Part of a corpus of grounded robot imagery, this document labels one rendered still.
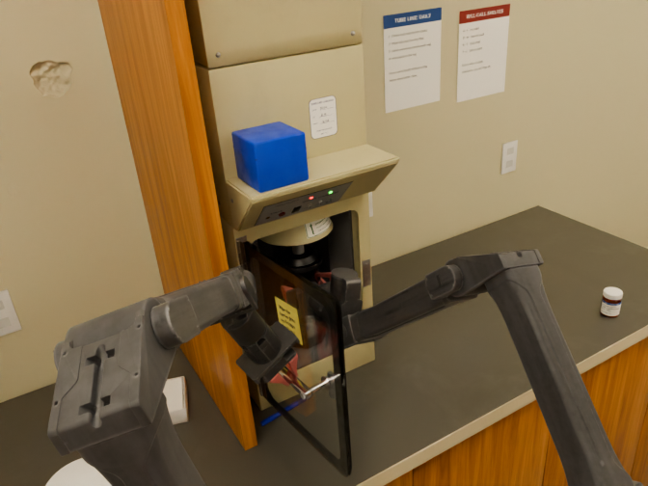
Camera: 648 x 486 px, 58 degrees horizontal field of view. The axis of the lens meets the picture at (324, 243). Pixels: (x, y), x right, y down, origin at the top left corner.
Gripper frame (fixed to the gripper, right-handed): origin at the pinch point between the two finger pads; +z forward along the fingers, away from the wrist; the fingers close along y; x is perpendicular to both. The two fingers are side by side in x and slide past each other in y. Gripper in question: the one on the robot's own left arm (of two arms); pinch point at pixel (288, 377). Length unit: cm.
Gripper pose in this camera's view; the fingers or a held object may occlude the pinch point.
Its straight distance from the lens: 109.0
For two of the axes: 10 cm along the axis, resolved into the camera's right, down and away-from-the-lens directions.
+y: -7.0, 6.7, -2.6
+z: 3.9, 6.6, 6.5
